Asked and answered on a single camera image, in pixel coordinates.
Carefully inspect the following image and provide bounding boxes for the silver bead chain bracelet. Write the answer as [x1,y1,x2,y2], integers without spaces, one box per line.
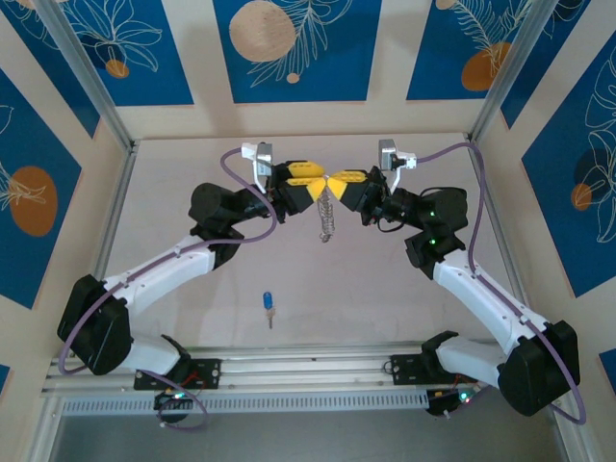
[318,180,338,244]

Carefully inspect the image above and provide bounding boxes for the black controller board with LED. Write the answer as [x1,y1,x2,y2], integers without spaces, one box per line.
[152,390,194,411]
[425,387,478,418]

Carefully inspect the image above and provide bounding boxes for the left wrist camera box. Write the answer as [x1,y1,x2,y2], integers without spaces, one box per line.
[240,141,276,190]

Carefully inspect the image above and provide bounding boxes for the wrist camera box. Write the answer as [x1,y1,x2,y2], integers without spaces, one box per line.
[240,141,276,190]
[378,138,418,192]

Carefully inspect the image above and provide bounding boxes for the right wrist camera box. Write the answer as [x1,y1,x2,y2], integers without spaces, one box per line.
[378,138,418,192]

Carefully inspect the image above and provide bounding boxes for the aluminium table side rail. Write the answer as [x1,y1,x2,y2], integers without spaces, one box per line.
[70,141,141,358]
[466,137,540,346]

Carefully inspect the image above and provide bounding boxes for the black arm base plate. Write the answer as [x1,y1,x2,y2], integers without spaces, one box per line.
[133,358,222,390]
[390,353,480,386]

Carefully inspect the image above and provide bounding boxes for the aluminium frame post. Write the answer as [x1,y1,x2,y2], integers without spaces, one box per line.
[469,0,591,145]
[36,0,139,153]

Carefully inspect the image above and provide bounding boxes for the long aluminium mounting rail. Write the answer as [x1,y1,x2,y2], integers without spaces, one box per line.
[40,342,572,397]

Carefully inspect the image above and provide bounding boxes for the white slotted cable duct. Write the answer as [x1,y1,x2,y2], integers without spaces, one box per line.
[61,392,431,416]

